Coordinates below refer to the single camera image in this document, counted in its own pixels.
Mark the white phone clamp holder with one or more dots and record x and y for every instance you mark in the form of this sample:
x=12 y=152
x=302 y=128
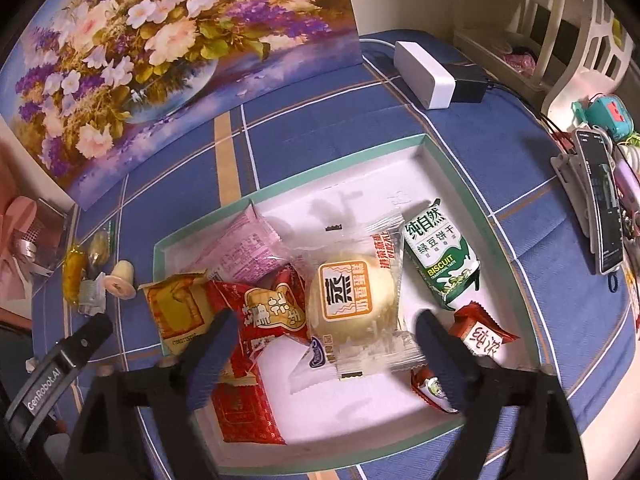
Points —
x=570 y=180

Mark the small red green snack packet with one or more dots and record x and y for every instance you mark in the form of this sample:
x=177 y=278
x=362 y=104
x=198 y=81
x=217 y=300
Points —
x=430 y=387

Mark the green white biscuit packet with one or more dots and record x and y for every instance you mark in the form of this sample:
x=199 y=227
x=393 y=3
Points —
x=440 y=255

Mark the steamed cake packet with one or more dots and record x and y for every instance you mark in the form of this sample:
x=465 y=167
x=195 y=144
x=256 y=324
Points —
x=350 y=300

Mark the large red snack packet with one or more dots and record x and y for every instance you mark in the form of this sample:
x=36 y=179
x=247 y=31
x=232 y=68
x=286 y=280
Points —
x=245 y=410

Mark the teal toy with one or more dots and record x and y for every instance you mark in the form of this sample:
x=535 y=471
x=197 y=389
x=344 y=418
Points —
x=607 y=115

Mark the white box with green rim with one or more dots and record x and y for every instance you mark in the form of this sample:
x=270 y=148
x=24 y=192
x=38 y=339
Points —
x=350 y=195

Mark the clear cookie packet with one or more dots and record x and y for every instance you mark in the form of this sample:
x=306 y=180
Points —
x=98 y=252

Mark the black smartphone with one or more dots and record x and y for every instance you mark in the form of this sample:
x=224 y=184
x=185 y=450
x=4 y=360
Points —
x=600 y=200

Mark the lilac plastic case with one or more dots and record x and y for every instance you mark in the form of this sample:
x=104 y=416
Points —
x=627 y=180

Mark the blue plaid tablecloth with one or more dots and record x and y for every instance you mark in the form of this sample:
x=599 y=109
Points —
x=500 y=160

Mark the flower painting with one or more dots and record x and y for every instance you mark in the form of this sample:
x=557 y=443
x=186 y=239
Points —
x=150 y=60

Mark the pink snack packet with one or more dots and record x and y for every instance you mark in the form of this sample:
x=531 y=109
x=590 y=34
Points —
x=240 y=255

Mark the white plastic chair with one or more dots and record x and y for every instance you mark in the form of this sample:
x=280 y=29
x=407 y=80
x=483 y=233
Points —
x=560 y=20

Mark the orange yellow snack packet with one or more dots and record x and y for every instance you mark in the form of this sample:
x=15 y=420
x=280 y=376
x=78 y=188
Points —
x=175 y=310

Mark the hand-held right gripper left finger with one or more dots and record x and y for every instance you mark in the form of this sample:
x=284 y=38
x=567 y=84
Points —
x=212 y=355

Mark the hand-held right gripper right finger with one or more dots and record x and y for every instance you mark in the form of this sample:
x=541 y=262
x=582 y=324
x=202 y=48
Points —
x=445 y=360

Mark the clear snack packet blue logo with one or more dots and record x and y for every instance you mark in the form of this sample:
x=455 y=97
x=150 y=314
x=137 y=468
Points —
x=312 y=360

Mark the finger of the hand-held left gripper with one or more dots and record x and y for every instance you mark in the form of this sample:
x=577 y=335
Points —
x=90 y=337

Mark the small jelly cup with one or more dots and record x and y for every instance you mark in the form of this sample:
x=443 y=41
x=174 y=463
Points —
x=121 y=282

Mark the pink cloth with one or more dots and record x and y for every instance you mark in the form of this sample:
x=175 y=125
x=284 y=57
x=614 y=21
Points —
x=520 y=62

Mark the pink wrapped bouquet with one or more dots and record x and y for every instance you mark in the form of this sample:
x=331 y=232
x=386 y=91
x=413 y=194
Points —
x=20 y=220

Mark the black power adapter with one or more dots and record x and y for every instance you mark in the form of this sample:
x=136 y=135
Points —
x=467 y=85

